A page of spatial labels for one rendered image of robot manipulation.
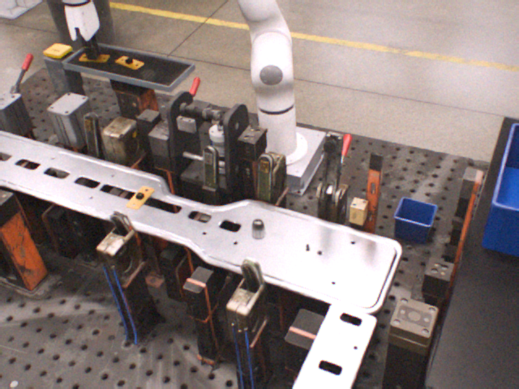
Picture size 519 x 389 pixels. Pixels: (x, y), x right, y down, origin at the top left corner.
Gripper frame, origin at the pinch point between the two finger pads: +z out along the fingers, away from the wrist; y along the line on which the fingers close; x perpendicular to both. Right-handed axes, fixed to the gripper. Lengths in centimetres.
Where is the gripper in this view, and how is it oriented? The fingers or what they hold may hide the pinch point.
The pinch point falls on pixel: (92, 50)
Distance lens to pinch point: 183.7
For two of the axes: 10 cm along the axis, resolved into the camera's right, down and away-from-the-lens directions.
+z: 0.5, 7.3, 6.8
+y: -1.6, 6.7, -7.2
